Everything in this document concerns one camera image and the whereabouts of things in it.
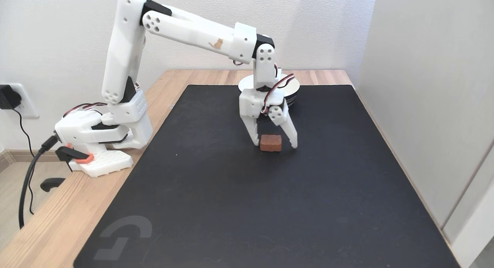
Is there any brown block toy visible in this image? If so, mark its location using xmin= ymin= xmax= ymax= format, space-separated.
xmin=260 ymin=135 xmax=283 ymax=153

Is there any white and navy paper bowl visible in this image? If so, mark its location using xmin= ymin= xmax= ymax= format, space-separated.
xmin=238 ymin=73 xmax=301 ymax=108

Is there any black desk mat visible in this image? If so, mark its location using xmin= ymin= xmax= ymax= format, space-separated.
xmin=73 ymin=84 xmax=460 ymax=268

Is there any black and orange table clamp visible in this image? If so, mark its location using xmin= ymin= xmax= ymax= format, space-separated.
xmin=40 ymin=143 xmax=95 ymax=193

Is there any white door panel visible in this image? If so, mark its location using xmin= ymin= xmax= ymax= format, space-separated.
xmin=441 ymin=139 xmax=494 ymax=268

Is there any black power adapter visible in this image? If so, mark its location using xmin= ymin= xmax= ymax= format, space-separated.
xmin=0 ymin=84 xmax=22 ymax=110

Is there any red white black servo wire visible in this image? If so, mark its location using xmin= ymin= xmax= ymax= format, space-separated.
xmin=63 ymin=102 xmax=111 ymax=118
xmin=261 ymin=63 xmax=296 ymax=115

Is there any thin black adapter cable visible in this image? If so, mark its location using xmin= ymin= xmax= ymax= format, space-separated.
xmin=12 ymin=108 xmax=36 ymax=215

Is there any thick black power cable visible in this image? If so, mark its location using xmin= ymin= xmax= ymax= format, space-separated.
xmin=18 ymin=136 xmax=59 ymax=229

